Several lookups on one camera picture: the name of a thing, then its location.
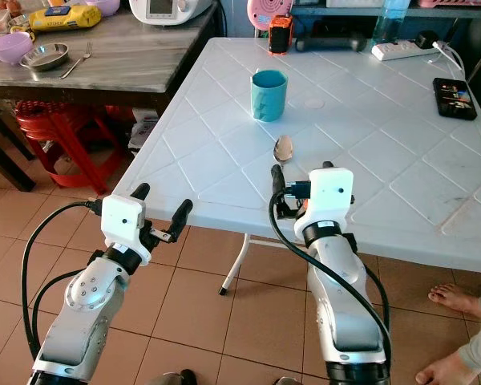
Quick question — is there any silver metal spoon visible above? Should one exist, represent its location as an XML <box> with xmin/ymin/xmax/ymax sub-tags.
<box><xmin>273</xmin><ymin>135</ymin><xmax>295</xmax><ymax>166</ymax></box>

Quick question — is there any white box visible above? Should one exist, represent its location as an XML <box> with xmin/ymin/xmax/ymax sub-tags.
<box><xmin>128</xmin><ymin>111</ymin><xmax>161</xmax><ymax>158</ymax></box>

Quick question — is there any white plastic folding table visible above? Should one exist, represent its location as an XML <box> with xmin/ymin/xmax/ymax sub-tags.
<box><xmin>112</xmin><ymin>36</ymin><xmax>481</xmax><ymax>298</ymax></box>

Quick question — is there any teal plastic cup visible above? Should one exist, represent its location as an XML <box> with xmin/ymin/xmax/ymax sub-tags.
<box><xmin>251</xmin><ymin>69</ymin><xmax>289</xmax><ymax>123</ymax></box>

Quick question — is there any red plastic stool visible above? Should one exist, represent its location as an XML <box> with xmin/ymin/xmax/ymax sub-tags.
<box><xmin>14</xmin><ymin>102</ymin><xmax>117</xmax><ymax>193</ymax></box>

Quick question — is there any black elongated device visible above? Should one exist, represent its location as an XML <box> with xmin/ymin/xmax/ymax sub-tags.
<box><xmin>295</xmin><ymin>34</ymin><xmax>368</xmax><ymax>54</ymax></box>

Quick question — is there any grey wood-grain table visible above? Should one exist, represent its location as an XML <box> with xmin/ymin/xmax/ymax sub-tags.
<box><xmin>0</xmin><ymin>6</ymin><xmax>221</xmax><ymax>193</ymax></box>

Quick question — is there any white power strip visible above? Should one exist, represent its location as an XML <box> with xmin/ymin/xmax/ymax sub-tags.
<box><xmin>371</xmin><ymin>42</ymin><xmax>438</xmax><ymax>62</ymax></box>

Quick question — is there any orange and black device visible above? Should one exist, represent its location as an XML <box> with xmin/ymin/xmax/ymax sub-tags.
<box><xmin>269</xmin><ymin>14</ymin><xmax>294</xmax><ymax>55</ymax></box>

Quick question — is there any black rectangular device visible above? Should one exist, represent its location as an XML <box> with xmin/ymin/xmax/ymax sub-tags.
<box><xmin>433</xmin><ymin>77</ymin><xmax>478</xmax><ymax>121</ymax></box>

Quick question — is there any silver metal fork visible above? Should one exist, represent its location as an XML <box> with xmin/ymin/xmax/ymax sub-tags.
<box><xmin>60</xmin><ymin>42</ymin><xmax>94</xmax><ymax>79</ymax></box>

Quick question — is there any blue transparent bottle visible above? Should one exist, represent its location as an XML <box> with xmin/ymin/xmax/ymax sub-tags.
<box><xmin>373</xmin><ymin>0</ymin><xmax>411</xmax><ymax>45</ymax></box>

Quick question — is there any black power adapter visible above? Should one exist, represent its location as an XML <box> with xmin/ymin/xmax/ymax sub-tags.
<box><xmin>415</xmin><ymin>30</ymin><xmax>442</xmax><ymax>51</ymax></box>

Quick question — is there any pink round object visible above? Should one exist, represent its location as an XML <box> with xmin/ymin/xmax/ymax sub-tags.
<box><xmin>247</xmin><ymin>0</ymin><xmax>295</xmax><ymax>31</ymax></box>

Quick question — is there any white kitchen appliance with display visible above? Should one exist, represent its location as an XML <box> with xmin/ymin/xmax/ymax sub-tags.
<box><xmin>128</xmin><ymin>0</ymin><xmax>216</xmax><ymax>26</ymax></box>

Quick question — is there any yellow food package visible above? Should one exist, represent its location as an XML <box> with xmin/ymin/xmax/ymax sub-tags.
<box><xmin>28</xmin><ymin>5</ymin><xmax>103</xmax><ymax>32</ymax></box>

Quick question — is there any pale lilac plastic bowl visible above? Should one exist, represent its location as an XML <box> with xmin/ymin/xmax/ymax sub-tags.
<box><xmin>84</xmin><ymin>0</ymin><xmax>121</xmax><ymax>17</ymax></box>

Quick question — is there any person's bare foot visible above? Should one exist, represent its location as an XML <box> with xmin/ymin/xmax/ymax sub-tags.
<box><xmin>415</xmin><ymin>355</ymin><xmax>481</xmax><ymax>385</ymax></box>
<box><xmin>429</xmin><ymin>282</ymin><xmax>481</xmax><ymax>322</ymax></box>

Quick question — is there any purple plastic bowl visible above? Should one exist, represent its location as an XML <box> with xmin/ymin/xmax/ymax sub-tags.
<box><xmin>0</xmin><ymin>31</ymin><xmax>34</xmax><ymax>65</ymax></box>

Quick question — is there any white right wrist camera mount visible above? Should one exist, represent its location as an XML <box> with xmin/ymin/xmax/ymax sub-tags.
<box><xmin>305</xmin><ymin>167</ymin><xmax>355</xmax><ymax>227</ymax></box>

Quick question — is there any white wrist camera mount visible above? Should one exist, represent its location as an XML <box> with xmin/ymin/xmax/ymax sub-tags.
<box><xmin>102</xmin><ymin>194</ymin><xmax>153</xmax><ymax>248</ymax></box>
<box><xmin>305</xmin><ymin>167</ymin><xmax>355</xmax><ymax>227</ymax></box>

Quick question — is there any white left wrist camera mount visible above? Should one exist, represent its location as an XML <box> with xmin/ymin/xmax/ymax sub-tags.
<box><xmin>102</xmin><ymin>194</ymin><xmax>153</xmax><ymax>248</ymax></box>

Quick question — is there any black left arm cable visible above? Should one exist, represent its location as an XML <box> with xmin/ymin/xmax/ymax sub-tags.
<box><xmin>20</xmin><ymin>201</ymin><xmax>107</xmax><ymax>362</ymax></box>

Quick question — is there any white power cable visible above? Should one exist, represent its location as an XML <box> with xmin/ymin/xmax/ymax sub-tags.
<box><xmin>435</xmin><ymin>42</ymin><xmax>470</xmax><ymax>79</ymax></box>

